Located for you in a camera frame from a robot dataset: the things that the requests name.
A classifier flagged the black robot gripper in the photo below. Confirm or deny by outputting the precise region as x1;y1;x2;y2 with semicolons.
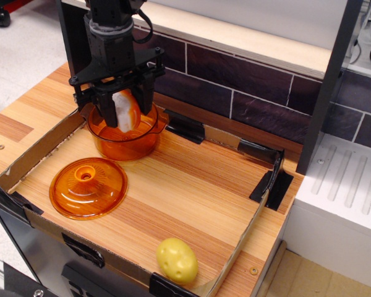
69;15;164;127

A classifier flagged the white and orange toy sushi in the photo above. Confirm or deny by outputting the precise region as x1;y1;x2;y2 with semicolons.
112;90;141;133

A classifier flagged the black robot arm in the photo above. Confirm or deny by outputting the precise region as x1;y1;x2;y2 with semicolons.
69;1;164;127

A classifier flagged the orange transparent plastic pot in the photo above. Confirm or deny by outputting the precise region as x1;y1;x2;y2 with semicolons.
87;105;169;161

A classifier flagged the orange transparent pot lid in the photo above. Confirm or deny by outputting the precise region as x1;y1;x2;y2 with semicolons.
49;157;128;220

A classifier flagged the cardboard fence with black tape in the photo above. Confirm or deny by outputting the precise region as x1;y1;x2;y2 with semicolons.
0;85;294;297

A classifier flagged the black caster wheel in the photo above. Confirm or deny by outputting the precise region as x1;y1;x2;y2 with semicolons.
0;7;11;28

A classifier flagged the yellow toy potato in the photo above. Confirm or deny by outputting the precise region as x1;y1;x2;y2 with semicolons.
156;238;198;285

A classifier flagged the white toy sink drainboard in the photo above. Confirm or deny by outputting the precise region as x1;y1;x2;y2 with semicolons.
294;134;371;237

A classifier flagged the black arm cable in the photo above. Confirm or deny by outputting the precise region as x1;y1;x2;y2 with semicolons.
132;8;154;45

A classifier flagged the dark grey shelf frame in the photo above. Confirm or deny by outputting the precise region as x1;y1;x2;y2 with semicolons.
58;1;361;174

